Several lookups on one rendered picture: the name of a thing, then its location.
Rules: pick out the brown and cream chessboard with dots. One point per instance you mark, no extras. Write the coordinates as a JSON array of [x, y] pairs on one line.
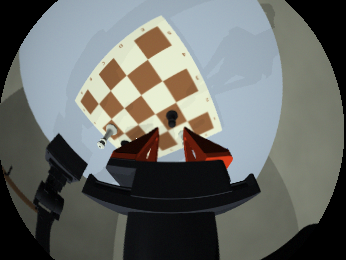
[[147, 74]]

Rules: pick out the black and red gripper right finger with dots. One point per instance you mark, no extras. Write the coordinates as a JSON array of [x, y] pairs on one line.
[[203, 148]]

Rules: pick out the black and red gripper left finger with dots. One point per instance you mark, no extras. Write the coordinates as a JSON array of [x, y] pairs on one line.
[[139, 148]]

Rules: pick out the black pawn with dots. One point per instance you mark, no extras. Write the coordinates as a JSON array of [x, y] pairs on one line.
[[172, 116]]

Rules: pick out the black chess king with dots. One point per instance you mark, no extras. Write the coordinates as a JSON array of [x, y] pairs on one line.
[[124, 142]]

